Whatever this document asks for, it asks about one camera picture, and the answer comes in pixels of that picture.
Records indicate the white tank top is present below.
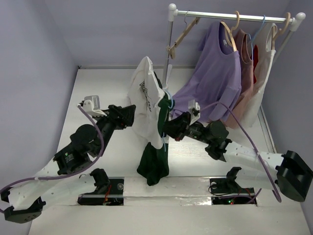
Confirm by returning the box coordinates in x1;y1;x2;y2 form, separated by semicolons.
241;23;277;127

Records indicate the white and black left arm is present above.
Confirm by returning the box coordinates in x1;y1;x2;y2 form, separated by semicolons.
0;100;136;224

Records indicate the wooden hanger under white top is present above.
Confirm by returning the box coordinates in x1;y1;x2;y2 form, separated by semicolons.
270;12;291;51

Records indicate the pink t shirt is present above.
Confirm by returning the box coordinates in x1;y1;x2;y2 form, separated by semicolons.
219;25;253;129

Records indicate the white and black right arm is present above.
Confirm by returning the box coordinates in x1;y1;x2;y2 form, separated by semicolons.
163;112;313;202

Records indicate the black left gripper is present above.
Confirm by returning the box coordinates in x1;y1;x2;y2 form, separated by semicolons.
95;104;137;156

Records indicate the blue hanger under pink shirt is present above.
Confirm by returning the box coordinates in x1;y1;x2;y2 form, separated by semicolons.
246;15;266;61

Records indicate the purple t shirt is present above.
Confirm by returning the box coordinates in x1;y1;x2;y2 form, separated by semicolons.
171;22;242;122

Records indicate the light blue wire hanger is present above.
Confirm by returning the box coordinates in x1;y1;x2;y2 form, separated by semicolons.
161;89;175;153

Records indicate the empty wooden clip hanger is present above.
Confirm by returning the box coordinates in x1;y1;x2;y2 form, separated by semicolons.
166;17;200;59

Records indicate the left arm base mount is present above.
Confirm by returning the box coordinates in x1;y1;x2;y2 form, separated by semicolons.
77;168;124;206

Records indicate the white and green t shirt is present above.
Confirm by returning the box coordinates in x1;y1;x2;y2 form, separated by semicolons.
128;56;169;186

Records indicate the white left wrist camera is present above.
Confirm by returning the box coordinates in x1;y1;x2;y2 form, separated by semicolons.
79;95;103;117

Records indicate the red garment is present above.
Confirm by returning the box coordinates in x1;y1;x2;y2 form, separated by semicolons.
253;45;259;84

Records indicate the white metal clothes rack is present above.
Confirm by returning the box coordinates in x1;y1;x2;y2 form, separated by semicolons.
160;3;306;93

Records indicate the wooden hanger under purple shirt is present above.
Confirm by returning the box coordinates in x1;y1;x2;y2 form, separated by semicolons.
220;11;240;52

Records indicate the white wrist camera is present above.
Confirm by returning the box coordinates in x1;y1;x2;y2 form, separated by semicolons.
188;100;201;125
79;95;103;117

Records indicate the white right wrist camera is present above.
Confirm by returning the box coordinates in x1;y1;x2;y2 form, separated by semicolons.
188;100;201;125

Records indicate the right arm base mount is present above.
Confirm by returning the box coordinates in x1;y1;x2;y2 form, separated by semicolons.
208;167;257;205

